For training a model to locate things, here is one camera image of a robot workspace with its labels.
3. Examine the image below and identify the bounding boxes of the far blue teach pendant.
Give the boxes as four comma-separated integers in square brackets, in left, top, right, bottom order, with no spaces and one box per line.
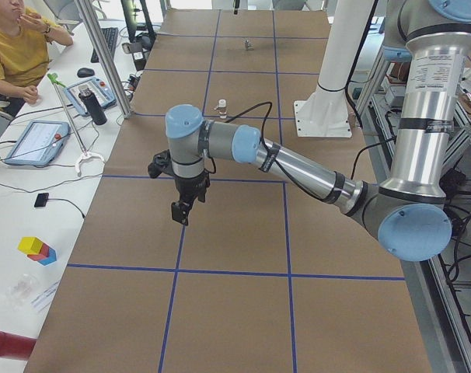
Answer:
[63,77,116,117]

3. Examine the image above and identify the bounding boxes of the metal reacher grabber tool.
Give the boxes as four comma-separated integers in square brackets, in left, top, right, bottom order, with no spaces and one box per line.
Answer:
[47,73,105,176]

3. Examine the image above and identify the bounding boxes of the person in yellow shirt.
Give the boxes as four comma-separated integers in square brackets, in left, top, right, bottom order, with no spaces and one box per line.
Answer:
[0,1,73,117]

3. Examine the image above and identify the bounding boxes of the blue wooden block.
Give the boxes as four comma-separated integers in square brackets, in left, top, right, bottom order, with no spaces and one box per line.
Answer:
[37,246,57,266]

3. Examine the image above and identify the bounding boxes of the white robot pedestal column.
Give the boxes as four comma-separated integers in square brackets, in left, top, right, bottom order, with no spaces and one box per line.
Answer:
[316,0,377,123]

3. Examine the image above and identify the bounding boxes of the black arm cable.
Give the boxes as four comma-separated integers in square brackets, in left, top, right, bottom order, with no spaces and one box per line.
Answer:
[204,101,337,203]

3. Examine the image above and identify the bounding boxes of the blue teach pendant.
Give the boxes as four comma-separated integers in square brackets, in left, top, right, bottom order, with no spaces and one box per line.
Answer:
[63,77,116,117]
[4,120,70,166]

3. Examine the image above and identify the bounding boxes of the small black box device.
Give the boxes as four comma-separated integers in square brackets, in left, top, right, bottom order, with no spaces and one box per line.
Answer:
[34,193,49,208]

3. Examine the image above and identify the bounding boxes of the black computer mouse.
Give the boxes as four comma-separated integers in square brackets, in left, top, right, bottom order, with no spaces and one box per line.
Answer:
[77,68,95,78]

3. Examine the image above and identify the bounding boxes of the yellow wooden block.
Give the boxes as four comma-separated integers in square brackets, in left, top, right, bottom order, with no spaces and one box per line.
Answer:
[18,236,43,255]

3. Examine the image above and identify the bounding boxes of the red wooden block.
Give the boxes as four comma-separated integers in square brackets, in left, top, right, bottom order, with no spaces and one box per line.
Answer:
[27,243,50,262]

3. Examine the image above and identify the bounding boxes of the red cylinder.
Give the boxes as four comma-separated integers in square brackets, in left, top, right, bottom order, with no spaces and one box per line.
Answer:
[0,330,37,361]

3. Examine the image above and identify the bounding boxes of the clear plastic bag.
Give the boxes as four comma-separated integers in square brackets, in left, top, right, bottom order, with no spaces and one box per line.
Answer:
[5,274,40,309]

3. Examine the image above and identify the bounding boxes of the black keyboard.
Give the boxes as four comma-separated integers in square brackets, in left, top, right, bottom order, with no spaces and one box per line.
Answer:
[101,27,119,59]

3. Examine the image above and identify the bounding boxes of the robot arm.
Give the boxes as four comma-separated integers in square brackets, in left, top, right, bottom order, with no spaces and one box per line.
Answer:
[148,1,471,262]

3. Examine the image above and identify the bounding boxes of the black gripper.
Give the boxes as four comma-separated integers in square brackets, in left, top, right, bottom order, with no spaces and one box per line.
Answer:
[170,173,210,226]

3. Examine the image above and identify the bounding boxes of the aluminium frame post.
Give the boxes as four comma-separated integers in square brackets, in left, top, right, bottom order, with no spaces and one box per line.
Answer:
[75,0,132,119]

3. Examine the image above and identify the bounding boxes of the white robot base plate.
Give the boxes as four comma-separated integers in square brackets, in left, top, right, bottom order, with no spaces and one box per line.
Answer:
[293,99,352,138]

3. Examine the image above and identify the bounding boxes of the near blue teach pendant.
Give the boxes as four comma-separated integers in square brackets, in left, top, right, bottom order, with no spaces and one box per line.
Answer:
[4,120,70,166]

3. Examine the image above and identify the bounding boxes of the white PPR valve metal handle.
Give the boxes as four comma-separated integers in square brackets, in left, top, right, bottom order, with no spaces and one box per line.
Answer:
[214,99,227,119]

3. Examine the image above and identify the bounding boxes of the black water bottle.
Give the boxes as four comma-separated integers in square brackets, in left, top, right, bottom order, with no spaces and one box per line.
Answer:
[78,85,107,125]

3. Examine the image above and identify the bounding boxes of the chrome tee pipe fitting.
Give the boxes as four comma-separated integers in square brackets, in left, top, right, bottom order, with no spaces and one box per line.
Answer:
[244,39,253,51]

